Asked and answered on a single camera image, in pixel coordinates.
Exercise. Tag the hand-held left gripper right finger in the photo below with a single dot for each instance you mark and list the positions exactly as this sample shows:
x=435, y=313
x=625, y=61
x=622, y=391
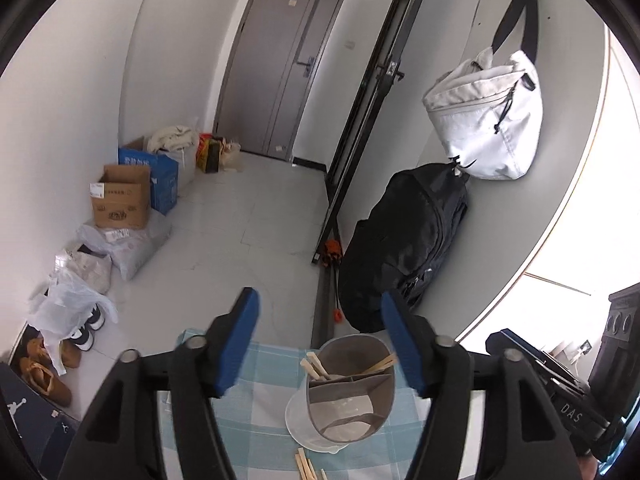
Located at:
x=407, y=345

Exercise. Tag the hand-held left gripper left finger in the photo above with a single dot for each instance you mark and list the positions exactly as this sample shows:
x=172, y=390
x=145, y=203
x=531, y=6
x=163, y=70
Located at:
x=240, y=340

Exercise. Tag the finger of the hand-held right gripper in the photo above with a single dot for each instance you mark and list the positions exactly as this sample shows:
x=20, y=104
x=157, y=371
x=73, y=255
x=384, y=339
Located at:
x=495, y=342
x=540, y=352

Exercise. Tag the light wooden chopstick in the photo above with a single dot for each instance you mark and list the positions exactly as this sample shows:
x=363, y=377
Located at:
x=380, y=364
x=311, y=369
x=320, y=366

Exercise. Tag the white grey utensil holder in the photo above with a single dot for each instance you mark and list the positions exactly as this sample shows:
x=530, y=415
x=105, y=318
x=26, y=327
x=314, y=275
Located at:
x=345, y=400

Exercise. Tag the bundle of wooden chopsticks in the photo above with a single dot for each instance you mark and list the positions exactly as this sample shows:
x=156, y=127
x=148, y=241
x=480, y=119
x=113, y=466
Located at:
x=305, y=465

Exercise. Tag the white shoulder bag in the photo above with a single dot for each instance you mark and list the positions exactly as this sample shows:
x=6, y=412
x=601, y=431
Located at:
x=485, y=120

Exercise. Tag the person's right hand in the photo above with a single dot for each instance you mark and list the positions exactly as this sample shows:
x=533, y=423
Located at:
x=589, y=466

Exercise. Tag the teal checked tablecloth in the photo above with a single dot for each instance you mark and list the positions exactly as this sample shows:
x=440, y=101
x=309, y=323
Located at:
x=260, y=410

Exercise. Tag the black backpack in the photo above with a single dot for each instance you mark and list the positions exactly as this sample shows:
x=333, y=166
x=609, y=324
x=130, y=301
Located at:
x=400, y=240

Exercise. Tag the orange black small object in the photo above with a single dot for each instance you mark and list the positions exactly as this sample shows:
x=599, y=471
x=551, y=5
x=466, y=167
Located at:
x=332, y=252

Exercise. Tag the grey plastic bag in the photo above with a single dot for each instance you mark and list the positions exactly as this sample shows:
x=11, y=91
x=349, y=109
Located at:
x=135, y=245

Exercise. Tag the white black sneaker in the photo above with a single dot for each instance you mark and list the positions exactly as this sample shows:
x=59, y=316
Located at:
x=82, y=340
x=97, y=317

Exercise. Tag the beige crumpled bag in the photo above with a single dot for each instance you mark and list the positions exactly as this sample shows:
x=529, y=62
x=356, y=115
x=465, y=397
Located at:
x=92, y=270

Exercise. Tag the blue cardboard box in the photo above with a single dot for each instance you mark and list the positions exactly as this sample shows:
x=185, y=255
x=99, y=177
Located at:
x=165, y=185

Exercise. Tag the brown shoe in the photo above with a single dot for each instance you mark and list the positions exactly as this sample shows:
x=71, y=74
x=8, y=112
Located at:
x=67, y=352
x=47, y=382

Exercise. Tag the brown cardboard box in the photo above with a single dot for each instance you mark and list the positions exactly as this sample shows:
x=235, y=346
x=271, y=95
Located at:
x=122, y=205

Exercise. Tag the white plastic bag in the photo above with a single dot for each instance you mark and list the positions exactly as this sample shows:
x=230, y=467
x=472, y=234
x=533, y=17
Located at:
x=62, y=310

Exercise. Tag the beige paper bag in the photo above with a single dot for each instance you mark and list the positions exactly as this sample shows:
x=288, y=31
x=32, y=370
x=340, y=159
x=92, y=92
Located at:
x=231, y=155

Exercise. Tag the red yellow bag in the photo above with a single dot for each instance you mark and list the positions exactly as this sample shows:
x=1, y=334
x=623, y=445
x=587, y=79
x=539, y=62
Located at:
x=210, y=155

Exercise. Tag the white cloth bag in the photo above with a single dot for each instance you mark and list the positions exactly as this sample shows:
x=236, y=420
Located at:
x=172, y=137

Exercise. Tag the dark blue shoebox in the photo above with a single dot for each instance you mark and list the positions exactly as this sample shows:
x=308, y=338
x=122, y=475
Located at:
x=30, y=425

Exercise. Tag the grey entrance door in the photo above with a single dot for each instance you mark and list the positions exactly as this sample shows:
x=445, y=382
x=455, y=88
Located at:
x=270, y=85

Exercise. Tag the black framed glass door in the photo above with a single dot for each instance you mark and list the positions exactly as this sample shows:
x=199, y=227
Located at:
x=389, y=71

